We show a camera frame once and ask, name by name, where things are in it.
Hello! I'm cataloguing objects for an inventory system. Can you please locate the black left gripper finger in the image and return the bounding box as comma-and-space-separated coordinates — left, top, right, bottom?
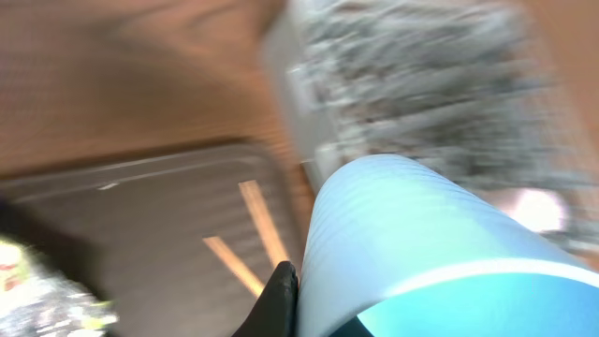
232, 261, 299, 337

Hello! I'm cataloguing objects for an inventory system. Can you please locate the light blue plastic cup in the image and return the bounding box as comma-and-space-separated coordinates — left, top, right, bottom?
297, 154, 598, 337

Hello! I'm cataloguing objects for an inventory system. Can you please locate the yellow foil snack wrapper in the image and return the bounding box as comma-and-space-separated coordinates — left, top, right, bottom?
1, 237, 119, 337

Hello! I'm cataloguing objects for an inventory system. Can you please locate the grey dishwasher rack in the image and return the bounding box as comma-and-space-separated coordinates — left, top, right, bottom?
263, 1, 598, 252

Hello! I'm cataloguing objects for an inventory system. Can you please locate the wooden chopstick left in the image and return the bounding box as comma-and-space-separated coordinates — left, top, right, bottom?
202, 236, 265, 298

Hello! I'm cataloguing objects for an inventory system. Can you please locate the wooden chopstick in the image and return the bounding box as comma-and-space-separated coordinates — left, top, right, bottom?
202, 236, 265, 298
239, 180, 289, 267

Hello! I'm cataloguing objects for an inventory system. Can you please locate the wooden chopstick right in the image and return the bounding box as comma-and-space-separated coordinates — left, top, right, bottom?
239, 180, 289, 267

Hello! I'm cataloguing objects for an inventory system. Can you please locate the dark brown serving tray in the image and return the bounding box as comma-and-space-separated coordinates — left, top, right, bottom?
1, 143, 303, 336

